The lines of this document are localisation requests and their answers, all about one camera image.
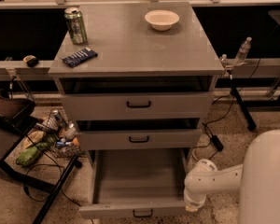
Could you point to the grey middle drawer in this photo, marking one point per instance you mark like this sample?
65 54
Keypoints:
143 139

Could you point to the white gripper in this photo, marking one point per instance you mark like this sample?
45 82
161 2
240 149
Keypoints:
192 199

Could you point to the grey drawer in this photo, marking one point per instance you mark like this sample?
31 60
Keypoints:
171 105
143 139
137 183

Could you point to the grey drawer cabinet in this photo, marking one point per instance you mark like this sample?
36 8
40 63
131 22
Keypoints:
135 58

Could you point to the clear plastic water bottle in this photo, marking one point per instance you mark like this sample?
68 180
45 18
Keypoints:
243 51

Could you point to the black side table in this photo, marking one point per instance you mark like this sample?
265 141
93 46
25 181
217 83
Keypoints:
15 123

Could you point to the white paper bowl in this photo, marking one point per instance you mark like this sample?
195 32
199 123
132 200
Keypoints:
161 20

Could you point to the small clear bottle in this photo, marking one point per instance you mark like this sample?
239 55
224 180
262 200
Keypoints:
224 60

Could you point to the green chip bag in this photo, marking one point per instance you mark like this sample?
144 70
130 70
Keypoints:
31 154

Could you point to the wire basket of snacks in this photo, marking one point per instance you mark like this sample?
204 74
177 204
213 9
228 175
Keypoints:
57 132

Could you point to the grey top drawer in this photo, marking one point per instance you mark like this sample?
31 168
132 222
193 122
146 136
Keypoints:
171 105

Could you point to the black yellow tape measure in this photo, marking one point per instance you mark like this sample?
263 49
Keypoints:
31 61

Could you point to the black power adapter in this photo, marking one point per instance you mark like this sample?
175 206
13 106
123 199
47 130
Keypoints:
217 143

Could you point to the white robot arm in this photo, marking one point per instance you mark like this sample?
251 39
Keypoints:
257 179

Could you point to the grey bottom drawer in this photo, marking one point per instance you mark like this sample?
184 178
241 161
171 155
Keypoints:
137 183

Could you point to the green soda can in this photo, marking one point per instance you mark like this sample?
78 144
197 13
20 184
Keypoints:
75 25

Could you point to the blue snack bar wrapper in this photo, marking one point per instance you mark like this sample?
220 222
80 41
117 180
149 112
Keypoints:
79 57

